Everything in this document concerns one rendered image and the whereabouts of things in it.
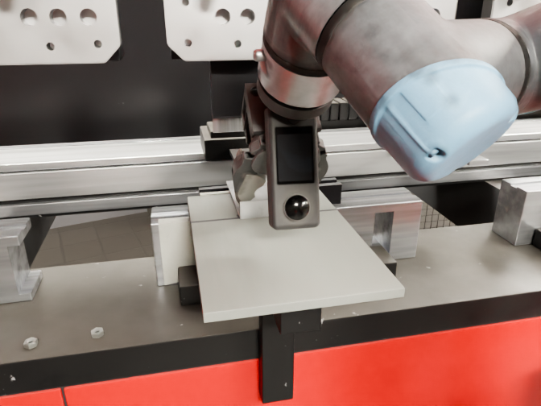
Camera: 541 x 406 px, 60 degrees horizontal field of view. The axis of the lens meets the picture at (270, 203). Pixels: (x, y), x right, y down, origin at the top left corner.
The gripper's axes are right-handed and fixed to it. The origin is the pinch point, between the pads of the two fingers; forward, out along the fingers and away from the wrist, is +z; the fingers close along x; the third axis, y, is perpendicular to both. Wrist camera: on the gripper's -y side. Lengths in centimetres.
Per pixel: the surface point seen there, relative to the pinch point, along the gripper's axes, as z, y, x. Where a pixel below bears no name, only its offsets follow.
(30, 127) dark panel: 39, 43, 42
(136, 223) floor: 220, 102, 37
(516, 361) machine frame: 14.5, -21.6, -35.3
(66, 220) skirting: 221, 109, 79
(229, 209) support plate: 1.1, 0.2, 5.1
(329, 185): 4.8, 4.4, -9.9
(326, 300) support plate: -12.3, -15.9, -0.7
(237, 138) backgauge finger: 15.8, 20.7, 0.2
